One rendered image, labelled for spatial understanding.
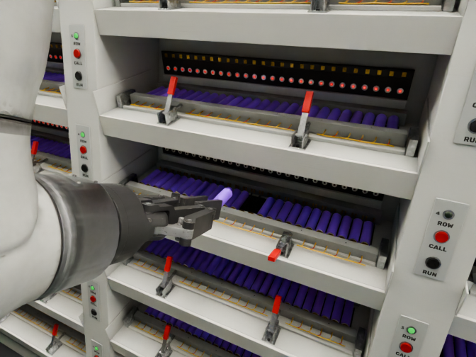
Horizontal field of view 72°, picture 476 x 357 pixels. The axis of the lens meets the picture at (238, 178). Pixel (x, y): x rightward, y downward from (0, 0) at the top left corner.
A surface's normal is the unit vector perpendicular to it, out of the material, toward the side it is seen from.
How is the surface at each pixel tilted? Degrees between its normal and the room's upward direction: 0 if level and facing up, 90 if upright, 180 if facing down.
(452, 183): 90
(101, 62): 90
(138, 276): 15
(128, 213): 60
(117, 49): 90
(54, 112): 105
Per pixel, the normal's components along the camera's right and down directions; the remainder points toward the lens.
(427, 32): -0.43, 0.49
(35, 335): -0.03, -0.84
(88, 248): 0.91, 0.18
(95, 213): 0.86, -0.38
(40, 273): 0.92, 0.35
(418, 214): -0.42, 0.25
